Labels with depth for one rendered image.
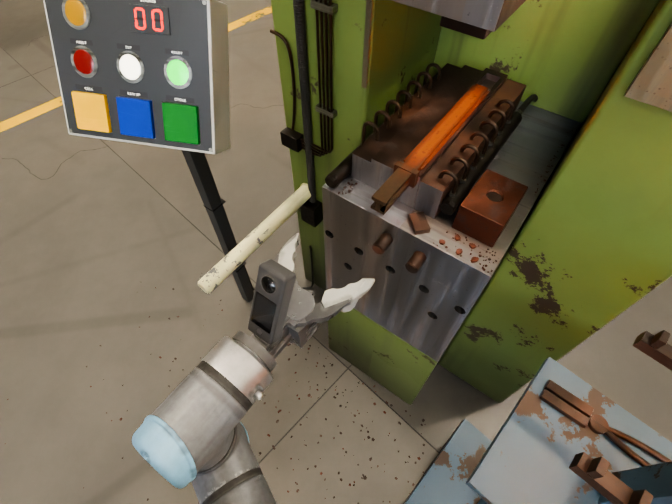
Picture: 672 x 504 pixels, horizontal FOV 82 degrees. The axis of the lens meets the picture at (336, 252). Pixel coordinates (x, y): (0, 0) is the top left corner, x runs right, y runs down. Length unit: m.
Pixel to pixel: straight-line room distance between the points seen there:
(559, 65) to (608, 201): 0.40
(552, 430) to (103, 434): 1.43
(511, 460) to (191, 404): 0.55
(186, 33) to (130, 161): 1.73
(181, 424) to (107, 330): 1.40
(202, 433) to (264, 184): 1.76
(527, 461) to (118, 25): 1.09
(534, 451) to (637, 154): 0.52
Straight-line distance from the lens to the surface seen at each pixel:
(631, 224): 0.86
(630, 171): 0.79
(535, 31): 1.09
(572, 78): 1.11
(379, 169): 0.79
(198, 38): 0.86
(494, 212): 0.75
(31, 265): 2.28
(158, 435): 0.53
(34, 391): 1.93
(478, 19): 0.58
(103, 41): 0.97
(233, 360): 0.53
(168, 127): 0.90
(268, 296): 0.51
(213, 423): 0.52
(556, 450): 0.86
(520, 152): 1.00
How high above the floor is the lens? 1.50
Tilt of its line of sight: 55 degrees down
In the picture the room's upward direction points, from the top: straight up
